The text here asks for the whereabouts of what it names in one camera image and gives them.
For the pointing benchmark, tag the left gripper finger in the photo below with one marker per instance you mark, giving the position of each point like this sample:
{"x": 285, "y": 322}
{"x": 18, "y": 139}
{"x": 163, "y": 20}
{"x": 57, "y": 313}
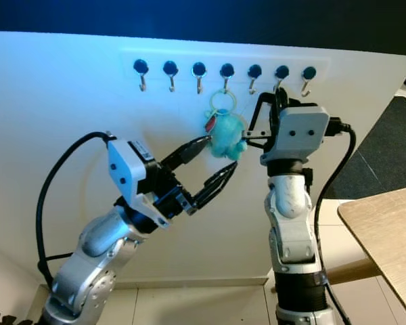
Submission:
{"x": 213, "y": 184}
{"x": 188, "y": 150}

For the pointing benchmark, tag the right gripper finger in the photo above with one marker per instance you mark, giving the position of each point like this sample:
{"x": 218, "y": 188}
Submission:
{"x": 254, "y": 139}
{"x": 253, "y": 110}

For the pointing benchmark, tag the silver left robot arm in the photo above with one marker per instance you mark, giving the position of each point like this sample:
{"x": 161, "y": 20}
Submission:
{"x": 95, "y": 250}

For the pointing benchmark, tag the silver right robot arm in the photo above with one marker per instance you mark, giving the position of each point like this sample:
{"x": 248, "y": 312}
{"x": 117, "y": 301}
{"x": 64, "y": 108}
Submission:
{"x": 291, "y": 230}

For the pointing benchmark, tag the black capped metal hook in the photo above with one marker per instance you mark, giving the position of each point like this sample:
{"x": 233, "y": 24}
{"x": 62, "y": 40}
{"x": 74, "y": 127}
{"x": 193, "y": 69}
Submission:
{"x": 170, "y": 67}
{"x": 281, "y": 70}
{"x": 308, "y": 72}
{"x": 254, "y": 70}
{"x": 199, "y": 68}
{"x": 141, "y": 66}
{"x": 227, "y": 69}

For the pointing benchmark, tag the black floor mat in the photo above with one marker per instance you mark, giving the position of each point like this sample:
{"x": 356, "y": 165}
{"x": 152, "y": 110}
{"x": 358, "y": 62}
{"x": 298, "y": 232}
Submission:
{"x": 379, "y": 149}

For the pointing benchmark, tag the light wooden table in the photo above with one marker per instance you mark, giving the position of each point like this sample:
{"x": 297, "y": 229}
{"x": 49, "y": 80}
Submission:
{"x": 392, "y": 230}

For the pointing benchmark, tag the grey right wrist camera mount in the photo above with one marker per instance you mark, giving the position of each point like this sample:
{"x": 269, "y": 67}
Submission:
{"x": 303, "y": 132}

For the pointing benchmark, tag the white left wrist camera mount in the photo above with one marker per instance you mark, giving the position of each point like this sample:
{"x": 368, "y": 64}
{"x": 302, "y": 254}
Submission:
{"x": 125, "y": 169}

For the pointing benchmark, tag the white wall hook rail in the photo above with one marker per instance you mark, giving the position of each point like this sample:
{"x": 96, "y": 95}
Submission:
{"x": 155, "y": 54}

